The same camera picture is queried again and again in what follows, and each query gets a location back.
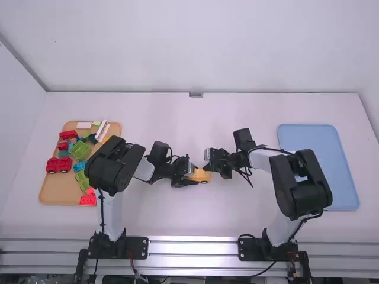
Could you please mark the red toy car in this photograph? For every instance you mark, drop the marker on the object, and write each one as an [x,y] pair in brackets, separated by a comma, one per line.
[59,165]

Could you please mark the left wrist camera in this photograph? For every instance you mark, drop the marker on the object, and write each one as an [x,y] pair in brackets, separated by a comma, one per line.
[191,169]

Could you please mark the long red toy brick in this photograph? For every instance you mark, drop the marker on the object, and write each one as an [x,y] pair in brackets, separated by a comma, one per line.
[68,134]

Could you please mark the long white toy brick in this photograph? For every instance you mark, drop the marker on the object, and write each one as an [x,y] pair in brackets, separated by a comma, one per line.
[102,130]

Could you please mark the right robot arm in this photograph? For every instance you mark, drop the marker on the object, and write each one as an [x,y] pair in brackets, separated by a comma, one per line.
[299,177]

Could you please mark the blue mat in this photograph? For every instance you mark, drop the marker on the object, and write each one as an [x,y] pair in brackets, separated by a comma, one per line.
[319,139]

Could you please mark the yellow toy brick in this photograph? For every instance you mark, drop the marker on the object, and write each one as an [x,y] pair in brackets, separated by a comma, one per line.
[105,139]

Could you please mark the tan tray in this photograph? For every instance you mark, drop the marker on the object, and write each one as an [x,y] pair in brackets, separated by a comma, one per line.
[56,189]

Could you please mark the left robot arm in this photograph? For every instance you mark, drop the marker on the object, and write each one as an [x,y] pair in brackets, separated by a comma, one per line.
[114,213]

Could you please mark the large square green toy brick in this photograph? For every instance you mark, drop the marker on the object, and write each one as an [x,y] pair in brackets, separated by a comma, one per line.
[79,149]

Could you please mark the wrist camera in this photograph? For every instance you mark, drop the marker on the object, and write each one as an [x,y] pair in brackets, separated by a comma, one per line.
[191,169]
[209,154]

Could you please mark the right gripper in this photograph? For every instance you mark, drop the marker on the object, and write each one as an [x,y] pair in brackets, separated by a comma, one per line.
[223,164]

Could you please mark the teal toy brick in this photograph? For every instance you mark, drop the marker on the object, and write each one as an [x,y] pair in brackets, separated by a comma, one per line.
[62,154]

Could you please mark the flat blue toy brick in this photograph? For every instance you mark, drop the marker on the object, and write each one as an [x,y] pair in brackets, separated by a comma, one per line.
[79,166]

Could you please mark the dark blue toy brick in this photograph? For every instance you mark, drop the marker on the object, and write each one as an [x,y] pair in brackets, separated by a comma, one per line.
[93,139]

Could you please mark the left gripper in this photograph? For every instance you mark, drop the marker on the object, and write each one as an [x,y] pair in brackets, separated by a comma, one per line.
[177,170]

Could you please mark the pale green toy brick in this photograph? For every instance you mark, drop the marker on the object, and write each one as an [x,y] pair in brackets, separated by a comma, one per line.
[97,123]

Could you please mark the coral toy brick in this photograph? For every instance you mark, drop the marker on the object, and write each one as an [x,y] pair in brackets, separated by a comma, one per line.
[90,192]
[88,200]

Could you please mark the yellow toy car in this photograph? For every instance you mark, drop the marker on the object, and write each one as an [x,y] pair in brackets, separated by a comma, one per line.
[202,176]

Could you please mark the small red toy brick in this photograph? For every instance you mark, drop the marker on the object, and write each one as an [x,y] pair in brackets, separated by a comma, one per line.
[62,145]

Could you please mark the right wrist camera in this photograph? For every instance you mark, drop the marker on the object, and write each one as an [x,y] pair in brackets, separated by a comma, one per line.
[209,154]

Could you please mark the silver rails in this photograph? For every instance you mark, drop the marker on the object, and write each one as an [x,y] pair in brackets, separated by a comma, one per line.
[192,251]

